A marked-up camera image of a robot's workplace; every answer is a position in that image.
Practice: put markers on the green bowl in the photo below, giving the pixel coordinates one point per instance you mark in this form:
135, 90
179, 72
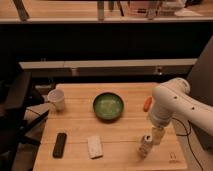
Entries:
108, 106

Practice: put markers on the dark chair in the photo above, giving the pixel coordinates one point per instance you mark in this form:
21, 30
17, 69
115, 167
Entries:
16, 94

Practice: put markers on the black remote control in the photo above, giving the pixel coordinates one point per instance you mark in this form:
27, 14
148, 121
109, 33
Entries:
59, 145

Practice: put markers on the orange carrot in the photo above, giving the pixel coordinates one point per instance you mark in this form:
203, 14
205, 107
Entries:
147, 104

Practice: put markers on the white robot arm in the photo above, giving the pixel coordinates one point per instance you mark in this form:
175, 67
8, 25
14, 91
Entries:
173, 97

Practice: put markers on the cream gripper end piece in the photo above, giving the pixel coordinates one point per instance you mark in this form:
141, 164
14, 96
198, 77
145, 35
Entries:
157, 135

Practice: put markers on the white plastic bottle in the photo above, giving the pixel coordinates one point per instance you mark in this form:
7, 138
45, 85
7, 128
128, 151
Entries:
145, 146

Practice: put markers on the white paper cup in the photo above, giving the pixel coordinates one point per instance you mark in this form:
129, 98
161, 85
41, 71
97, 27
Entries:
57, 98

